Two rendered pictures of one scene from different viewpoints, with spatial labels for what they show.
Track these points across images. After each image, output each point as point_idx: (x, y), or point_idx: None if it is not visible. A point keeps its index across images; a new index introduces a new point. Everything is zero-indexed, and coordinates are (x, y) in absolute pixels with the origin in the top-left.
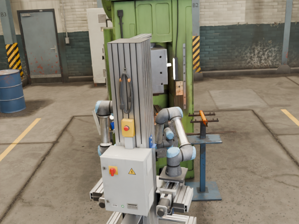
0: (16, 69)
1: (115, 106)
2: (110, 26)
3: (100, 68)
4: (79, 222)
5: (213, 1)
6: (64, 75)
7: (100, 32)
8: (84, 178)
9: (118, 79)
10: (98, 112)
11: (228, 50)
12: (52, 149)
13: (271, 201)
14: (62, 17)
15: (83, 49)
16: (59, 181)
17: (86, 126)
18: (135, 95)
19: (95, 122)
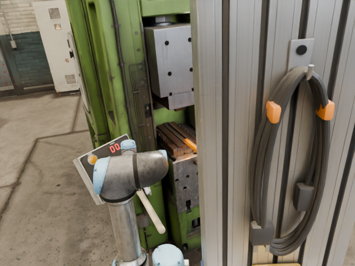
0: None
1: (221, 227)
2: (65, 22)
3: (61, 74)
4: None
5: None
6: (17, 87)
7: (54, 31)
8: (71, 246)
9: (248, 108)
10: (103, 193)
11: None
12: (12, 198)
13: (351, 235)
14: (1, 15)
15: (37, 53)
16: (29, 262)
17: (57, 151)
18: (327, 176)
19: (84, 182)
